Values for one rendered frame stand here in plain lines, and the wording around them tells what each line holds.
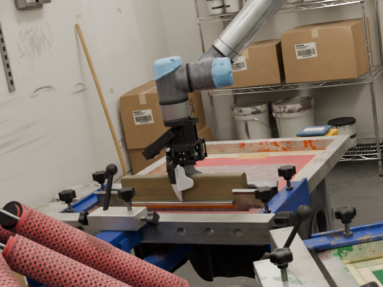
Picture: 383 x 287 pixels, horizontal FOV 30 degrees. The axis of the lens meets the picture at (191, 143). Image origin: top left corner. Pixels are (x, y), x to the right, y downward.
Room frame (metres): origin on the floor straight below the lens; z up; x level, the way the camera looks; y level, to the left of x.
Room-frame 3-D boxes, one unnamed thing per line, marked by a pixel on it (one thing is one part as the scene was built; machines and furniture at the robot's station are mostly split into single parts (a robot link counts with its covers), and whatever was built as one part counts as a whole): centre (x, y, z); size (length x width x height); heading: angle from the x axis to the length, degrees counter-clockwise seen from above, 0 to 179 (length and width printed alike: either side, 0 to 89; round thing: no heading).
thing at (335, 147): (1.96, -0.05, 0.97); 0.79 x 0.58 x 0.04; 152
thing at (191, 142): (1.77, 0.02, 1.15); 0.09 x 0.08 x 0.12; 62
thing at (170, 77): (1.78, 0.02, 1.31); 0.09 x 0.08 x 0.11; 85
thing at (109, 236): (1.47, 0.22, 1.02); 0.17 x 0.06 x 0.05; 152
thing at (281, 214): (1.40, -0.15, 1.02); 0.07 x 0.06 x 0.07; 152
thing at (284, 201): (1.62, -0.18, 0.98); 0.30 x 0.05 x 0.07; 152
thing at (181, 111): (1.78, 0.02, 1.23); 0.08 x 0.08 x 0.05
